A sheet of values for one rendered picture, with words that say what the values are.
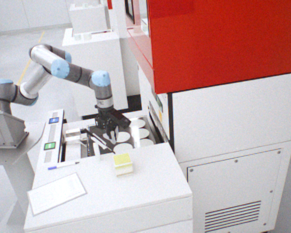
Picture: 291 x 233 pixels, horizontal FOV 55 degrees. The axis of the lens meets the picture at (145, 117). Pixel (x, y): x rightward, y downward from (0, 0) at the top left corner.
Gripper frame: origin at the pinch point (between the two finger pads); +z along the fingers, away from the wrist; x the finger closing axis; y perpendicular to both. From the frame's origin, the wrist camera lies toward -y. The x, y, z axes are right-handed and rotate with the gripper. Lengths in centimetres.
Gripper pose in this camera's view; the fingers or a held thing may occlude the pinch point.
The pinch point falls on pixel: (115, 141)
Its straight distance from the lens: 136.7
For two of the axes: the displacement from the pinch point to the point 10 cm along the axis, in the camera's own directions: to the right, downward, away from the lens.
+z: 0.8, 8.6, 5.1
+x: -4.8, 4.8, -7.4
